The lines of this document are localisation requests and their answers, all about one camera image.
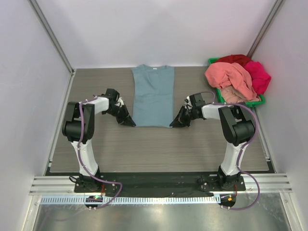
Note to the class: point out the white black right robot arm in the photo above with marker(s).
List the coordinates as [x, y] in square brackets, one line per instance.
[239, 126]

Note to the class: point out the salmon pink t shirt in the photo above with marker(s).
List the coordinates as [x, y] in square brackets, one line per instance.
[220, 75]

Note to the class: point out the aluminium frame post left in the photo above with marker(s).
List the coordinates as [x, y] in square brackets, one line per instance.
[46, 26]

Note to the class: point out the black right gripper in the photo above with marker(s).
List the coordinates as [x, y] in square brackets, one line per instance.
[184, 113]

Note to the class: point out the aluminium front rail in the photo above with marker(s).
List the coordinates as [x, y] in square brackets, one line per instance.
[61, 185]

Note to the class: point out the beige t shirt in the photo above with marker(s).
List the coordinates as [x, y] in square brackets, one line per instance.
[232, 95]

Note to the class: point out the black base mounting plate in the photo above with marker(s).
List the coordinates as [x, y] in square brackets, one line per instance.
[160, 184]

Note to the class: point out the aluminium frame post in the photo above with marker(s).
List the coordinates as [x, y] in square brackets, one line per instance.
[46, 26]
[265, 26]

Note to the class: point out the green plastic bin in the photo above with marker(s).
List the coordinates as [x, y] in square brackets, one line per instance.
[250, 104]

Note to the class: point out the aluminium frame post right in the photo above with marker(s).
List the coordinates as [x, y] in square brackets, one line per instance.
[265, 26]

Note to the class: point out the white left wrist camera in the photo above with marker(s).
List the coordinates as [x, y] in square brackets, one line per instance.
[120, 102]

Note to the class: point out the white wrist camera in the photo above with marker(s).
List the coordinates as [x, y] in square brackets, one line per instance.
[120, 102]
[188, 102]

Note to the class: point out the slotted white cable duct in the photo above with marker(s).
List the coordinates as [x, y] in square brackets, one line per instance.
[96, 200]

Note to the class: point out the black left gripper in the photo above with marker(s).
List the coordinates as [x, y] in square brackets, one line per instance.
[129, 121]

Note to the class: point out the dark red t shirt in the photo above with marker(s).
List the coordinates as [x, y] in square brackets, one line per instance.
[241, 59]

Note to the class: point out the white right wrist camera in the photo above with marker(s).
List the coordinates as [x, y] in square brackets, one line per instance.
[188, 102]

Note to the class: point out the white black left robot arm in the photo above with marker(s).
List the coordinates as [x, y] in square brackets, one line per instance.
[78, 127]

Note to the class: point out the magenta t shirt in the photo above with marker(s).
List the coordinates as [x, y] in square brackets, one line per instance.
[260, 77]

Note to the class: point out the light blue t shirt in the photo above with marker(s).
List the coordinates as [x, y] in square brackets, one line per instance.
[153, 95]

